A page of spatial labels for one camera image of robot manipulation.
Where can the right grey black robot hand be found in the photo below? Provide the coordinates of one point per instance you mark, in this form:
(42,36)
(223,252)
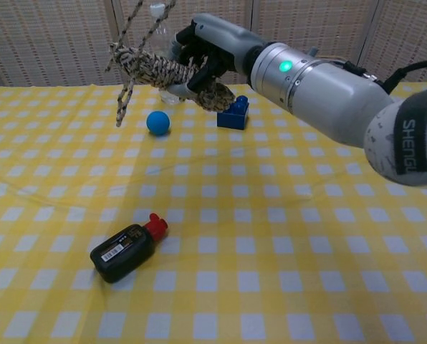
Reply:
(228,43)

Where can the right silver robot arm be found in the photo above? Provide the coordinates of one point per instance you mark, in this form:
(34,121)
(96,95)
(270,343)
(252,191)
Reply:
(335,96)

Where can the blue building block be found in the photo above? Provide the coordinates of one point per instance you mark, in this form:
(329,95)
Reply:
(232,120)

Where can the clear plastic water bottle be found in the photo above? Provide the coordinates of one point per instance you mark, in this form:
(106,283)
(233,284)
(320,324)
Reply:
(165,97)

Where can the blue ball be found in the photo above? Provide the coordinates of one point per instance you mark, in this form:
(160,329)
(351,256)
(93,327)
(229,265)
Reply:
(158,123)

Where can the woven bamboo folding screen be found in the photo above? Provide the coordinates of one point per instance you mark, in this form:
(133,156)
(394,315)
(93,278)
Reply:
(56,43)

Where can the yellow white checked tablecloth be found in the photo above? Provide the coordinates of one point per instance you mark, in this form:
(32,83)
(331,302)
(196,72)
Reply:
(271,233)

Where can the black ink bottle red cap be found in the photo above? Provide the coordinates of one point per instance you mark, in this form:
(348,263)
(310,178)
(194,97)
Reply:
(122,252)

